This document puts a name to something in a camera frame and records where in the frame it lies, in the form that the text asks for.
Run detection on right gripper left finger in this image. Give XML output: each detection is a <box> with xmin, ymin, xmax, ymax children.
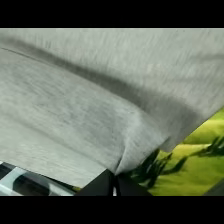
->
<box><xmin>75</xmin><ymin>168</ymin><xmax>116</xmax><ymax>197</ymax></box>

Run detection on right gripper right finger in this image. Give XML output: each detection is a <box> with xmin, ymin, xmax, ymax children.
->
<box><xmin>115</xmin><ymin>172</ymin><xmax>153</xmax><ymax>197</ymax></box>

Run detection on grey T-shirt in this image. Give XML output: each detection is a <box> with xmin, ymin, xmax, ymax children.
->
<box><xmin>0</xmin><ymin>27</ymin><xmax>224</xmax><ymax>189</ymax></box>

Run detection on silver frame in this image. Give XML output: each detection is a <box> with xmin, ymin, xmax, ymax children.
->
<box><xmin>0</xmin><ymin>161</ymin><xmax>76</xmax><ymax>197</ymax></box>

